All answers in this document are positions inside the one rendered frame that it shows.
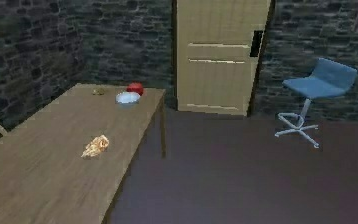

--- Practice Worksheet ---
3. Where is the beige wooden room door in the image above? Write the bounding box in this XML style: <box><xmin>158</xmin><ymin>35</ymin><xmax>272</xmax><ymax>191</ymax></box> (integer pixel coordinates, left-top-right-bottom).
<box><xmin>175</xmin><ymin>0</ymin><xmax>272</xmax><ymax>117</ymax></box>

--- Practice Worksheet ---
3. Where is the pale blue bowl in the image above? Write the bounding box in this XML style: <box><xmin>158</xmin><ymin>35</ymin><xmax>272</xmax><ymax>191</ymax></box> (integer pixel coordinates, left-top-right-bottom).
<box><xmin>115</xmin><ymin>91</ymin><xmax>142</xmax><ymax>108</ymax></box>

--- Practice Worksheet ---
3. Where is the brown wooden table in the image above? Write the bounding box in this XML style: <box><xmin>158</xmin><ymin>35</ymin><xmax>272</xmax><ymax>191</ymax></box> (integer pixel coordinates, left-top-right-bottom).
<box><xmin>0</xmin><ymin>82</ymin><xmax>168</xmax><ymax>224</ymax></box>

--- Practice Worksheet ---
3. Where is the blue swivel chair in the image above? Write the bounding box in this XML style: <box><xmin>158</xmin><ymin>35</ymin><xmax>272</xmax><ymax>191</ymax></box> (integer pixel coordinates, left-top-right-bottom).
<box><xmin>274</xmin><ymin>57</ymin><xmax>358</xmax><ymax>149</ymax></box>

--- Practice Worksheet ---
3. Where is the black door handle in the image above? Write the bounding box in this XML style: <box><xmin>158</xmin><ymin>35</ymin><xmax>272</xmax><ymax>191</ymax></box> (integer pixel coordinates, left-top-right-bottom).
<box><xmin>249</xmin><ymin>30</ymin><xmax>264</xmax><ymax>58</ymax></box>

